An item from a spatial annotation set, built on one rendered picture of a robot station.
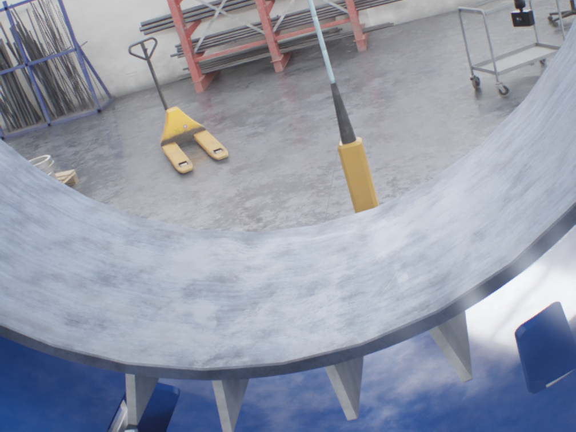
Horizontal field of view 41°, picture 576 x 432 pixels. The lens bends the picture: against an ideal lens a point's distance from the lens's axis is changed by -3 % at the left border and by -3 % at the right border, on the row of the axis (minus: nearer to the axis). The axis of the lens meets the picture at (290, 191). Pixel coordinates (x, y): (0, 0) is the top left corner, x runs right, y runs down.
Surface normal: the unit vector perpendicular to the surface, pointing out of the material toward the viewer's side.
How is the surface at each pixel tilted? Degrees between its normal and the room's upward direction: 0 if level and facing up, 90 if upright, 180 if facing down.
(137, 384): 110
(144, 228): 25
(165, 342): 15
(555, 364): 90
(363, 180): 90
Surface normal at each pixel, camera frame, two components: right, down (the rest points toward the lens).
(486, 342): -0.56, -0.78
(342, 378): 0.93, -0.28
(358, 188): -0.11, 0.39
